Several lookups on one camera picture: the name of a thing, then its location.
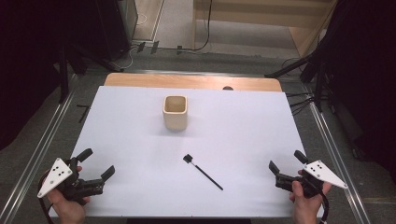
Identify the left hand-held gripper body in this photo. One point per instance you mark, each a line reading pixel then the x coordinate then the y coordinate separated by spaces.
pixel 54 179

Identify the person's right hand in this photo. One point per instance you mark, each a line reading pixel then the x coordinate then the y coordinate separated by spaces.
pixel 306 208

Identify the beige square cup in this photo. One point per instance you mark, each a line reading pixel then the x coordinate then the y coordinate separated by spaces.
pixel 175 119

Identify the black cabinet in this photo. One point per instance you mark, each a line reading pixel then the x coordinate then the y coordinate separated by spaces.
pixel 115 25

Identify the person's left hand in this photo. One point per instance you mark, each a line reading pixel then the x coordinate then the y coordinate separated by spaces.
pixel 69 212

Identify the black curtain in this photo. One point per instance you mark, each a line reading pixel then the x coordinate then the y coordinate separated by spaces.
pixel 367 77
pixel 25 62

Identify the dark round table grommet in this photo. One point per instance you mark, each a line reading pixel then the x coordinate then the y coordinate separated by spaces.
pixel 228 88

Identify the metal floor rail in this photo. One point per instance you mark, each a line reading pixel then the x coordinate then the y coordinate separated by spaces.
pixel 339 161
pixel 37 155

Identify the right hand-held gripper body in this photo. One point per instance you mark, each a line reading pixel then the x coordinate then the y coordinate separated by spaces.
pixel 323 172

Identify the white table mat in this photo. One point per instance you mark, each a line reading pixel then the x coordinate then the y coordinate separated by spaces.
pixel 140 155

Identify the light wooden platform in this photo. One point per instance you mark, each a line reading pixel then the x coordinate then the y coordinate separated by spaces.
pixel 264 17

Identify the black brush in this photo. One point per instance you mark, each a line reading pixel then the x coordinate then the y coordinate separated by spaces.
pixel 187 158

